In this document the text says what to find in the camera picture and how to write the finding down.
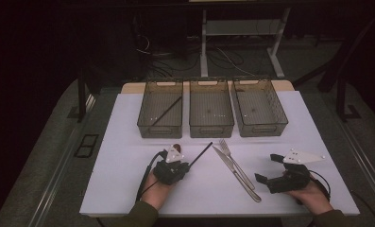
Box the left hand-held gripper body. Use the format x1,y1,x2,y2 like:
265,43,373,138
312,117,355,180
152,144,191,186

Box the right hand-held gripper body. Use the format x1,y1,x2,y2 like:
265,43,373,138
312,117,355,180
265,148,326,195

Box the metal fork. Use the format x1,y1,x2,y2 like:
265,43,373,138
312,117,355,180
218,138,256,191

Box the black chopstick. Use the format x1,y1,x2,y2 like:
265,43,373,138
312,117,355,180
188,141,213,168
151,95,183,127

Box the smoky clear plastic bin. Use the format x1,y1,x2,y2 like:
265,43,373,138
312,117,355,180
230,76,289,138
188,78,235,139
136,78,184,140

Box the person's left hand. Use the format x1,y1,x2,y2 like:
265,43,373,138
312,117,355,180
141,171,177,212

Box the person's right hand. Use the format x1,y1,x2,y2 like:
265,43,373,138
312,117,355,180
285,181,334,216

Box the metal table knife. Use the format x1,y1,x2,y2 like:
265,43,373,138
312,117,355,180
212,145,263,203

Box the white table cover sheet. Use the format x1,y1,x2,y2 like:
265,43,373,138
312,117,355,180
79,90,361,218

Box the black metal stand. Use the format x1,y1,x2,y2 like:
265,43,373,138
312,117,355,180
66,70,96,124
335,75,363,123

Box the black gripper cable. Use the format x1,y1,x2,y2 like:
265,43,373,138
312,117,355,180
135,150,169,202
307,169,332,202

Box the white cable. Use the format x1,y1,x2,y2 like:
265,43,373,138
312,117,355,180
216,46,256,78

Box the white metal stand frame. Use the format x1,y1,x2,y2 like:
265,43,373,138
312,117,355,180
199,8,292,79

